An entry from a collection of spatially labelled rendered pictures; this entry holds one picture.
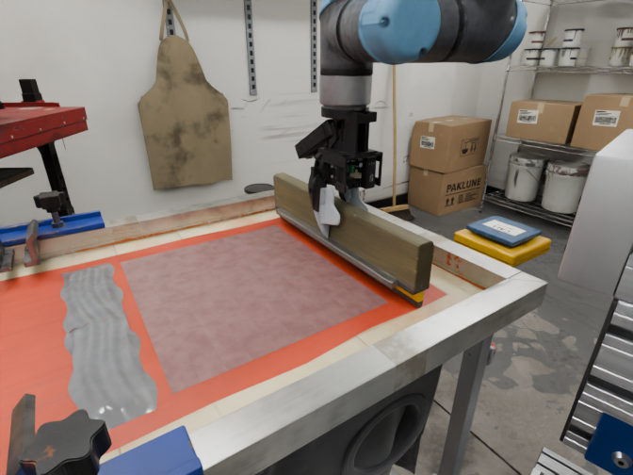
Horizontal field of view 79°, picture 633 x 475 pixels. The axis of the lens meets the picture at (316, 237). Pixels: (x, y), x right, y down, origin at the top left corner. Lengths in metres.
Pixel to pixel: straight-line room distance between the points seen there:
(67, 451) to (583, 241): 0.34
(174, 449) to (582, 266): 0.32
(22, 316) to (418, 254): 0.53
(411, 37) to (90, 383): 0.49
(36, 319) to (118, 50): 2.03
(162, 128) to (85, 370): 2.10
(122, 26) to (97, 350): 2.16
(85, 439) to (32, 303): 0.41
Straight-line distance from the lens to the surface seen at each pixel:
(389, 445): 0.69
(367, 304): 0.55
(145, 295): 0.62
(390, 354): 0.42
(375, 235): 0.55
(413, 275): 0.52
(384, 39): 0.45
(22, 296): 0.71
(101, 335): 0.55
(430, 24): 0.47
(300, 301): 0.55
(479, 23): 0.54
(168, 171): 2.55
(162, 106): 2.50
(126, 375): 0.48
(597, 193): 0.30
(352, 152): 0.56
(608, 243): 0.30
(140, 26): 2.55
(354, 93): 0.56
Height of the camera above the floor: 1.26
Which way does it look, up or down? 25 degrees down
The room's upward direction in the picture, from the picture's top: straight up
